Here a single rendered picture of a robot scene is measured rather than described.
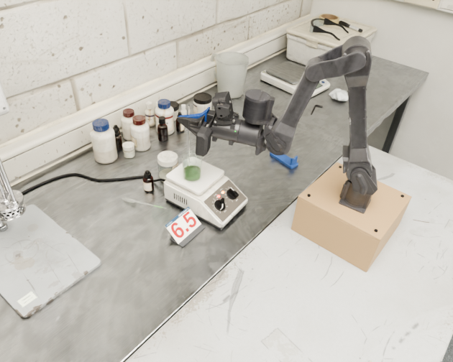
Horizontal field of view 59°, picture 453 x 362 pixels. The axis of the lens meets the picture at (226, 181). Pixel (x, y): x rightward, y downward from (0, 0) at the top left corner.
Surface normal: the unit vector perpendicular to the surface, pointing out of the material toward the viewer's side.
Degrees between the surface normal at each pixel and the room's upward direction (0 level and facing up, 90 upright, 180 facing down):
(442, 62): 90
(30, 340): 0
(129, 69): 90
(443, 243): 0
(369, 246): 90
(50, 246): 0
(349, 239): 90
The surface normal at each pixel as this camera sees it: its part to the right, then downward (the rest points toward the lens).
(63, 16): 0.77, 0.43
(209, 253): 0.05, -0.77
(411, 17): -0.63, 0.47
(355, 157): -0.30, 0.08
